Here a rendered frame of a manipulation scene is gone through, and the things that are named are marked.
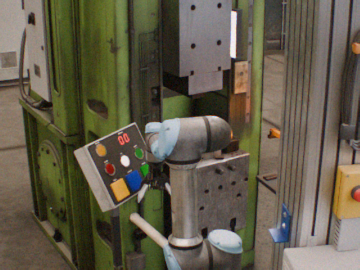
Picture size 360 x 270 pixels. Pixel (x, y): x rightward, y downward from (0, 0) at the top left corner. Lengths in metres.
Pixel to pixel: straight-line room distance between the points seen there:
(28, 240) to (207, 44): 2.05
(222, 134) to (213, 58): 0.99
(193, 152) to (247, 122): 1.42
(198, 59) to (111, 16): 0.45
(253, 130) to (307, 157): 1.77
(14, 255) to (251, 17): 2.19
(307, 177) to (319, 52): 0.32
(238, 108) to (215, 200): 0.53
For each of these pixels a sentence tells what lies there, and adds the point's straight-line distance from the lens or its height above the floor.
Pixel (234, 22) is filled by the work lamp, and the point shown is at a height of 1.58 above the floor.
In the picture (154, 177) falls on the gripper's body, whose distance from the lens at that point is 2.20.
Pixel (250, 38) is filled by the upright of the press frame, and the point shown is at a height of 1.47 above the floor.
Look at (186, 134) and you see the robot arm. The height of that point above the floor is 1.43.
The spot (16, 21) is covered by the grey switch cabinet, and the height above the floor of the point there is 0.91.
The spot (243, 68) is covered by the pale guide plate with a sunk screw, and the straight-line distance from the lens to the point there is 2.93.
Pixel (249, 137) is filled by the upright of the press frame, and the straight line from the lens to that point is 3.11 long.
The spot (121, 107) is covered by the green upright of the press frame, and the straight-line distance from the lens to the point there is 2.60.
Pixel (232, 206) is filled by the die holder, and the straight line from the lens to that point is 2.93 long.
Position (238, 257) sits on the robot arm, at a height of 0.99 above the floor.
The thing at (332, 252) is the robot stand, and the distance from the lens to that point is 1.48.
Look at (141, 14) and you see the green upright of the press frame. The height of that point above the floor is 1.65.
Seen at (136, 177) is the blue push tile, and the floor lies 1.02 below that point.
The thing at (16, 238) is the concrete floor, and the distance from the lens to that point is 4.00.
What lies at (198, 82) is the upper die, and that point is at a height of 1.32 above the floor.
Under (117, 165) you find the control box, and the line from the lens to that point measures 2.30.
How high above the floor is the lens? 2.02
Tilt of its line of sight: 21 degrees down
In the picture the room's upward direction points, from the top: straight up
